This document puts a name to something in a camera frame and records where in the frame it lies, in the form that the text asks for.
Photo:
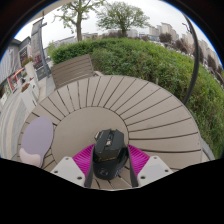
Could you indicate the thin-crowned tree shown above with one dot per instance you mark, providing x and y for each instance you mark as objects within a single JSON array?
[{"x": 79, "y": 20}]

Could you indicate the tall grey sign banner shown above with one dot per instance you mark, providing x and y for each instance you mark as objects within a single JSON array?
[{"x": 38, "y": 50}]

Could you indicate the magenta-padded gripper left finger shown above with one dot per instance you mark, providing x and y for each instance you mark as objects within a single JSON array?
[{"x": 68, "y": 170}]

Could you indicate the black computer mouse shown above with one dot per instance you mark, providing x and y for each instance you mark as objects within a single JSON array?
[{"x": 109, "y": 156}]

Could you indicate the white planter with flowers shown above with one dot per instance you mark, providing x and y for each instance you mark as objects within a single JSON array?
[
  {"x": 29, "y": 98},
  {"x": 31, "y": 71}
]

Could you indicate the dark curved metal pole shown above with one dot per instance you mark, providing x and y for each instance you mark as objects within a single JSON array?
[{"x": 196, "y": 63}]

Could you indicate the distant apartment buildings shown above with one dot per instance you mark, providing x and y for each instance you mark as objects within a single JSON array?
[{"x": 186, "y": 41}]

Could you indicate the dense round-crowned tree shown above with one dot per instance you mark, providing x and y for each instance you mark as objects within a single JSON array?
[{"x": 122, "y": 16}]

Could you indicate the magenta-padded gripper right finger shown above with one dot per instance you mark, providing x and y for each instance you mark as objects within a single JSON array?
[{"x": 154, "y": 168}]

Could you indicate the lilac mouse pad with wrist rest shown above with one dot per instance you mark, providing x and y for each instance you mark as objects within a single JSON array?
[{"x": 37, "y": 138}]

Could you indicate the green hedge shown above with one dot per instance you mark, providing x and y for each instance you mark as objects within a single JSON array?
[{"x": 156, "y": 70}]

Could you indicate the storefront building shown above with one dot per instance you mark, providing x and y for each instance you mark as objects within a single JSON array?
[{"x": 13, "y": 63}]

